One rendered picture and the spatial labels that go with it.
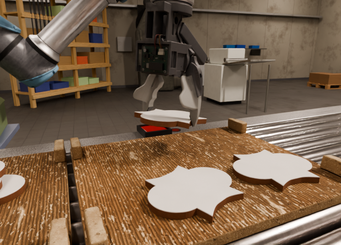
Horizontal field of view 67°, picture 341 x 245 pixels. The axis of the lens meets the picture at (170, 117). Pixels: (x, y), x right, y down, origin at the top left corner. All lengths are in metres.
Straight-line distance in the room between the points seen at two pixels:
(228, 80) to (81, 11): 4.85
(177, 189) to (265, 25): 10.36
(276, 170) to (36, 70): 0.75
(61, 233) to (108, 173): 0.18
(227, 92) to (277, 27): 5.80
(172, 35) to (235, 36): 9.43
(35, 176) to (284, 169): 0.41
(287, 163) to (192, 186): 0.19
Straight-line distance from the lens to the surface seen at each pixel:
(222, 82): 5.52
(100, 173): 0.45
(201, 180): 0.39
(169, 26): 0.44
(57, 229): 0.30
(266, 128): 0.80
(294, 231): 0.39
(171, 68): 0.42
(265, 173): 0.44
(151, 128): 0.70
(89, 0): 0.91
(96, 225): 0.29
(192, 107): 0.45
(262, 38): 10.54
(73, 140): 0.54
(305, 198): 0.42
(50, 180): 0.46
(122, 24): 8.41
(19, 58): 0.92
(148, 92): 0.51
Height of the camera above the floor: 1.13
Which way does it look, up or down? 14 degrees down
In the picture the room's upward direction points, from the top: straight up
